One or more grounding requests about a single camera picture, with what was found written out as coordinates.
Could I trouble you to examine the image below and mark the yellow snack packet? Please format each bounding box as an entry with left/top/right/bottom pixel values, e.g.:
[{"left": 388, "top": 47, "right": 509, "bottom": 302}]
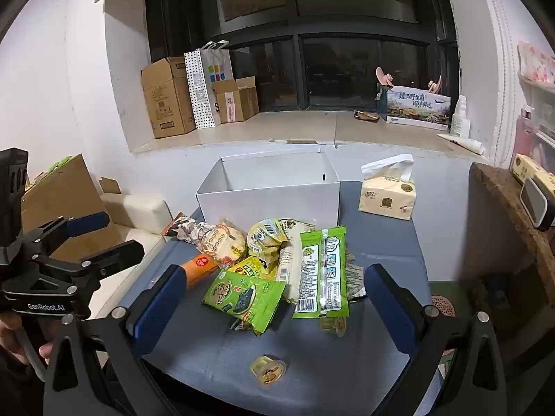
[{"left": 228, "top": 255, "right": 278, "bottom": 280}]

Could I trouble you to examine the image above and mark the black white printed packet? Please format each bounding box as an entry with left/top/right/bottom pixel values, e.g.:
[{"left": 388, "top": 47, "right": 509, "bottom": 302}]
[{"left": 161, "top": 216, "right": 217, "bottom": 248}]

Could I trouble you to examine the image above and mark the brown wooden shelf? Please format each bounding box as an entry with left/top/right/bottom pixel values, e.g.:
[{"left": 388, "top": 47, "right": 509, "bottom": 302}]
[{"left": 470, "top": 162, "right": 555, "bottom": 300}]

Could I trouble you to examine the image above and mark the yellow green barcode packet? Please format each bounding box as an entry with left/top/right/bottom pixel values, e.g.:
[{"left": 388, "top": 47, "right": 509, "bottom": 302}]
[{"left": 246, "top": 218, "right": 289, "bottom": 261}]

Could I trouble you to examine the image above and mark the dark window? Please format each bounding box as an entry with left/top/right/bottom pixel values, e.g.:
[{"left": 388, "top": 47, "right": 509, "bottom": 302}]
[{"left": 145, "top": 0, "right": 460, "bottom": 113}]

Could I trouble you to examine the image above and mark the person's left hand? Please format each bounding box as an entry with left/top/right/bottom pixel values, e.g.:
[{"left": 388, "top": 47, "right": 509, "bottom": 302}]
[{"left": 0, "top": 312, "right": 55, "bottom": 361}]

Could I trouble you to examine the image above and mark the round woven stool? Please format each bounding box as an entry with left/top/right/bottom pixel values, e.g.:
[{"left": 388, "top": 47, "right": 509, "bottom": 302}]
[{"left": 429, "top": 295, "right": 457, "bottom": 319}]

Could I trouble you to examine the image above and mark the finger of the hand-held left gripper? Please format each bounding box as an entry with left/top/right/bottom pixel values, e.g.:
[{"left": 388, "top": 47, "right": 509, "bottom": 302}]
[
  {"left": 24, "top": 212, "right": 110, "bottom": 256},
  {"left": 32, "top": 240, "right": 145, "bottom": 297}
]

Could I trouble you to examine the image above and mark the yellow tissue pack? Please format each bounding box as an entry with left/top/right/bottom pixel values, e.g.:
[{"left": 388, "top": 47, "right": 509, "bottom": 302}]
[{"left": 358, "top": 154, "right": 417, "bottom": 221}]

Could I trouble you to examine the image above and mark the long green snack packet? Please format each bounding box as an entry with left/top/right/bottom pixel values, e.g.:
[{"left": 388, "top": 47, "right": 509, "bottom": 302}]
[{"left": 292, "top": 225, "right": 350, "bottom": 318}]

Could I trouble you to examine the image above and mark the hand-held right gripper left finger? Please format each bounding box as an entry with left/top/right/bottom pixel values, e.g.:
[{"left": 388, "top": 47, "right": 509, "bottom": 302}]
[{"left": 43, "top": 263, "right": 191, "bottom": 416}]

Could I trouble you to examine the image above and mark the white rounded device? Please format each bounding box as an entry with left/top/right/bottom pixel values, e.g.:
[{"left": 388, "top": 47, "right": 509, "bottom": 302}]
[{"left": 519, "top": 172, "right": 555, "bottom": 231}]

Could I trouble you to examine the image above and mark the round cracker packet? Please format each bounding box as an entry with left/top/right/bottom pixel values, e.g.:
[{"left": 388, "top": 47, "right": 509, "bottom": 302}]
[{"left": 197, "top": 218, "right": 248, "bottom": 269}]

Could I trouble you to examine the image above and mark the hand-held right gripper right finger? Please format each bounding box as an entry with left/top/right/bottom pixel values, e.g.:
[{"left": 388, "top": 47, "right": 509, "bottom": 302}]
[{"left": 364, "top": 263, "right": 508, "bottom": 416}]

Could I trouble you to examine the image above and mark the flat cardboard sheet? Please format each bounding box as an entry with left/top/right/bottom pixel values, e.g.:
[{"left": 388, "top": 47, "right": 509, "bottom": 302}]
[{"left": 21, "top": 154, "right": 122, "bottom": 263}]

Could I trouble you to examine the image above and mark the orange snack packet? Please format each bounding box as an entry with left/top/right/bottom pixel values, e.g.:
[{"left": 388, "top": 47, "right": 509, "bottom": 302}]
[{"left": 181, "top": 253, "right": 222, "bottom": 290}]

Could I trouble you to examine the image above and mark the small yellow box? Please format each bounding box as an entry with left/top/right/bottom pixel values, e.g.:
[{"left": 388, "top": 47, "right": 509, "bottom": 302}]
[{"left": 512, "top": 154, "right": 548, "bottom": 187}]

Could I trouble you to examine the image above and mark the white sofa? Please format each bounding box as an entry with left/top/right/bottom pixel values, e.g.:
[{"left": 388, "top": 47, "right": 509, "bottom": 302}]
[{"left": 80, "top": 193, "right": 174, "bottom": 326}]

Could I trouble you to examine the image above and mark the silver green snack packet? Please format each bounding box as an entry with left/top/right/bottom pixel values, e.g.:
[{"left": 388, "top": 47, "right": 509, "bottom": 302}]
[{"left": 344, "top": 249, "right": 369, "bottom": 302}]

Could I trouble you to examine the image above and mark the white noodle packet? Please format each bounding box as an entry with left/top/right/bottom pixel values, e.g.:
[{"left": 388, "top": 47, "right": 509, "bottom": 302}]
[{"left": 275, "top": 219, "right": 317, "bottom": 304}]

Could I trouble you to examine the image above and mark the small open cardboard box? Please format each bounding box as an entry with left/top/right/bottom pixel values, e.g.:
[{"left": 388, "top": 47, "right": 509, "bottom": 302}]
[{"left": 212, "top": 76, "right": 260, "bottom": 124}]

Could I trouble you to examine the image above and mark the pink floral cloth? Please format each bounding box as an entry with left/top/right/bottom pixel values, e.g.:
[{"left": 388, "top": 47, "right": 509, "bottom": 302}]
[{"left": 517, "top": 40, "right": 555, "bottom": 86}]

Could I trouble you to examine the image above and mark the yellow jelly cup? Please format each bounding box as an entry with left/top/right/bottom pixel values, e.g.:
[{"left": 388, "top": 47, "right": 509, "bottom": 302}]
[
  {"left": 320, "top": 315, "right": 348, "bottom": 338},
  {"left": 250, "top": 354, "right": 288, "bottom": 387}
]

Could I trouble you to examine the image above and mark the pink storage container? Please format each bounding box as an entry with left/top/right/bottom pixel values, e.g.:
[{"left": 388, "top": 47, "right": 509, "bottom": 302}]
[{"left": 514, "top": 105, "right": 555, "bottom": 161}]

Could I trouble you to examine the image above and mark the landscape printed gift box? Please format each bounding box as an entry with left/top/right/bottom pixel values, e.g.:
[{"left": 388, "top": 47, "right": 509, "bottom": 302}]
[{"left": 376, "top": 84, "right": 452, "bottom": 131}]

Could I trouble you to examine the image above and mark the person's left forearm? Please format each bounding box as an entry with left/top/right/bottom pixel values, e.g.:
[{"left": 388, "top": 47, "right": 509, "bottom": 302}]
[{"left": 0, "top": 349, "right": 49, "bottom": 416}]

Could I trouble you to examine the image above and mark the green printed carton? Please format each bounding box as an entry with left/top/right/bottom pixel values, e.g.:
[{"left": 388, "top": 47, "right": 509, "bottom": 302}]
[{"left": 25, "top": 155, "right": 74, "bottom": 192}]

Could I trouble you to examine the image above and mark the large cardboard box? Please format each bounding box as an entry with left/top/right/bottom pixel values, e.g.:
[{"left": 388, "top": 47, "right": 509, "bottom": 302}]
[{"left": 140, "top": 56, "right": 197, "bottom": 139}]

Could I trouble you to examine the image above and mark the white plastic bottle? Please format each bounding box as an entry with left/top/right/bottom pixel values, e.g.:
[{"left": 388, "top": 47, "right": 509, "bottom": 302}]
[{"left": 450, "top": 95, "right": 471, "bottom": 136}]

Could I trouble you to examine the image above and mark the green seaweed snack packet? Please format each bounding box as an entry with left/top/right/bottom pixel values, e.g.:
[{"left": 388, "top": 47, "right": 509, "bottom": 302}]
[{"left": 200, "top": 269, "right": 288, "bottom": 336}]

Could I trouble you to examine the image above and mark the white box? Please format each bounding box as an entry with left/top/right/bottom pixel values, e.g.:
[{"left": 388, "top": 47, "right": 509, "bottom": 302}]
[{"left": 196, "top": 146, "right": 341, "bottom": 230}]

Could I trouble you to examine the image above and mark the white paper roll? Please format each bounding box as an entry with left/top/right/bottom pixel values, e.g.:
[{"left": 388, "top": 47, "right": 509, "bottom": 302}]
[{"left": 437, "top": 133, "right": 485, "bottom": 156}]

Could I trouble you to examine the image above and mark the white shopping bag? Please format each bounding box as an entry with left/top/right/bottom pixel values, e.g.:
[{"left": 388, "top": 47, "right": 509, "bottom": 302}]
[{"left": 198, "top": 40, "right": 235, "bottom": 125}]

